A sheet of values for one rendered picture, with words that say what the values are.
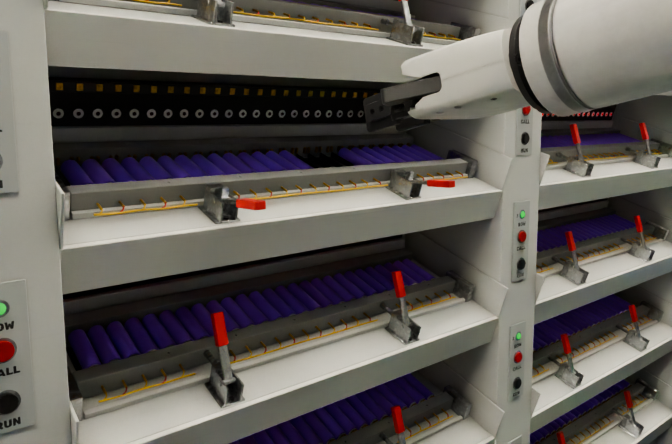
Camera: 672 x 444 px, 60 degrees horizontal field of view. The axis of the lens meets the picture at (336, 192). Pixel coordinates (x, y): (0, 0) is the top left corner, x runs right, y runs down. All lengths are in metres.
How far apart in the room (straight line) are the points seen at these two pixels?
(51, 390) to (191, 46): 0.32
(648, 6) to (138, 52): 0.40
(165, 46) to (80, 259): 0.20
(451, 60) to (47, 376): 0.41
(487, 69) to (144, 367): 0.45
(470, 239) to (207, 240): 0.48
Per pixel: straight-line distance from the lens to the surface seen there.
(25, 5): 0.53
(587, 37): 0.40
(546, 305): 1.05
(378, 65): 0.71
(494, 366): 0.97
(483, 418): 1.01
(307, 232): 0.65
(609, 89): 0.41
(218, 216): 0.59
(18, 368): 0.55
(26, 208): 0.53
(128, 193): 0.60
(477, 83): 0.44
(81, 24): 0.54
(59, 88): 0.69
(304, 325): 0.76
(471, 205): 0.85
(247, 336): 0.71
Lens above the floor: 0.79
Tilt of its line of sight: 7 degrees down
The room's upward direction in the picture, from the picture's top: straight up
